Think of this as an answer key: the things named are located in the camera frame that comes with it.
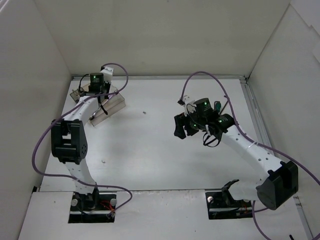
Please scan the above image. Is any small silver ratchet wrench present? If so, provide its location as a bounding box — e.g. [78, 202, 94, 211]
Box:
[89, 110, 99, 121]

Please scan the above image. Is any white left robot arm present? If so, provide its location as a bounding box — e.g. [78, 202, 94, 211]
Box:
[51, 72, 110, 210]

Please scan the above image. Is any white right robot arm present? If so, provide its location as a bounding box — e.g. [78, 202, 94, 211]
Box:
[174, 95, 299, 210]

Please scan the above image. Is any clear compartment organizer box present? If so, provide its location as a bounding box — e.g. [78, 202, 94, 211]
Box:
[70, 83, 126, 126]

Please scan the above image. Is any green stubby screwdriver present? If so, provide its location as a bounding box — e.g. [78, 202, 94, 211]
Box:
[214, 101, 222, 113]

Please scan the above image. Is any long brown hex key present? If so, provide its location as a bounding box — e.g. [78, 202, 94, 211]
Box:
[220, 95, 229, 114]

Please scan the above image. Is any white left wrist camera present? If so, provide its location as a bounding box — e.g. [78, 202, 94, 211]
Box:
[100, 66, 114, 84]

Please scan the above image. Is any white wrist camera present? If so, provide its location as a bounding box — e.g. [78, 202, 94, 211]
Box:
[100, 66, 114, 84]
[177, 95, 195, 112]

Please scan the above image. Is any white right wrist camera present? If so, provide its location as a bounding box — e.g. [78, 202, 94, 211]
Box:
[177, 95, 195, 112]

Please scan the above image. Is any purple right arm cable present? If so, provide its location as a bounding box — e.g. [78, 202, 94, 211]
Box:
[178, 71, 320, 240]

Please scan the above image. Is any aluminium table edge rail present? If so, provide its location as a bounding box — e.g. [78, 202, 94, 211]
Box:
[239, 76, 315, 240]

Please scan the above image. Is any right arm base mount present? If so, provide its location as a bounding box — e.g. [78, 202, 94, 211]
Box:
[205, 179, 253, 220]

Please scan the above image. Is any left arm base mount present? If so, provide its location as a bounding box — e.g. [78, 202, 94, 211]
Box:
[68, 192, 117, 224]

